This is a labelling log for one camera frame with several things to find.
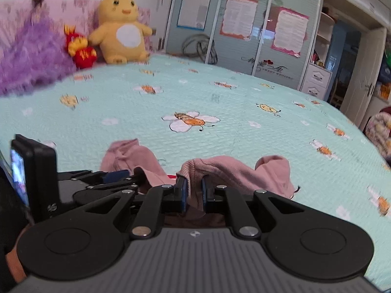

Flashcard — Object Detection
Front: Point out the yellow plush toy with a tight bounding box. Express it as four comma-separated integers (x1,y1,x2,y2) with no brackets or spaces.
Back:
88,0,153,65

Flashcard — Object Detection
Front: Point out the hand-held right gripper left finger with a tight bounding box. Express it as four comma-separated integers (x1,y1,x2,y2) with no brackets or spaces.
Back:
81,177,188,240

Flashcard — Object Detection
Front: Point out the pink shirt with red print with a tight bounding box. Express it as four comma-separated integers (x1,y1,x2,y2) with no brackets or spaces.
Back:
100,139,296,220

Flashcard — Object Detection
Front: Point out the blue bag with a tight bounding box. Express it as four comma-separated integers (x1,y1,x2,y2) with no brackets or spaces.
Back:
379,56,391,83

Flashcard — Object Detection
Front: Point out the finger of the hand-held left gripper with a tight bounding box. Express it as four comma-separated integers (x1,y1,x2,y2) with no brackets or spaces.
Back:
73,175,144,203
101,169,132,182

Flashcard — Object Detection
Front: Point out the white corner shelf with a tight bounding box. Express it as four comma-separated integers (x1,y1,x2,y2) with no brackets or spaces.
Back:
312,4,338,68

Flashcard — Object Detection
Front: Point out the pink bordered poster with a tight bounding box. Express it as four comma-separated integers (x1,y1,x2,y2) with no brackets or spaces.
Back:
270,6,310,58

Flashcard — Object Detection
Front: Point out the folded floral quilt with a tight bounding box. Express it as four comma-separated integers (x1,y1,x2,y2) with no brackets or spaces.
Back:
365,111,391,159

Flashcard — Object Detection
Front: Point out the white drawer cabinet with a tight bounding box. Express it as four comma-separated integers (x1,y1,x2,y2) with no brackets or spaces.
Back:
301,63,332,100

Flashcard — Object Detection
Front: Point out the pink floral headboard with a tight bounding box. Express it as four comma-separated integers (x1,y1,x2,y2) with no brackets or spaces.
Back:
0,0,152,55

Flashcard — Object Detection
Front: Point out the sliding door wardrobe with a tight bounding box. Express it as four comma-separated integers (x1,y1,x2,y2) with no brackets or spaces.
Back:
165,0,326,90

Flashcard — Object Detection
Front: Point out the red plush toy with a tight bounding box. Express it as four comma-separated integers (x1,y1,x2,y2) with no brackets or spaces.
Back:
64,25,98,69

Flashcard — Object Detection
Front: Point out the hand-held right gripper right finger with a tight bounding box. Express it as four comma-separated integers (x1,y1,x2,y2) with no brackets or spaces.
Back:
201,175,306,239

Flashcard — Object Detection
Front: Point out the orange bordered poster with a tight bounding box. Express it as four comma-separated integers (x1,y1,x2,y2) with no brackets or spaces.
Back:
220,0,259,42

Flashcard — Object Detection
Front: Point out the bee printed mint bedspread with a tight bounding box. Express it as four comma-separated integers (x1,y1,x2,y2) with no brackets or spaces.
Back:
0,53,391,281

